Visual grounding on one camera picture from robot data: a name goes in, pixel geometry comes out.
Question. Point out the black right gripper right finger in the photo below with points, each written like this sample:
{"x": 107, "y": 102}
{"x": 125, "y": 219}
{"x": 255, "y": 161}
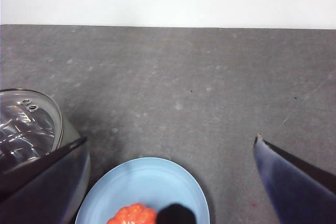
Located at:
{"x": 296, "y": 190}

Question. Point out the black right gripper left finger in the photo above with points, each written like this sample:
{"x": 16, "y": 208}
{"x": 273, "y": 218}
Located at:
{"x": 39, "y": 190}

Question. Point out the orange pumpkin with green stem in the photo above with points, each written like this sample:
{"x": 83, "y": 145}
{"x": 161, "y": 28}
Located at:
{"x": 131, "y": 214}

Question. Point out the blue round plate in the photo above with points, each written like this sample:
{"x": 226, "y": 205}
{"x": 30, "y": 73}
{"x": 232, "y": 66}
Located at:
{"x": 147, "y": 179}

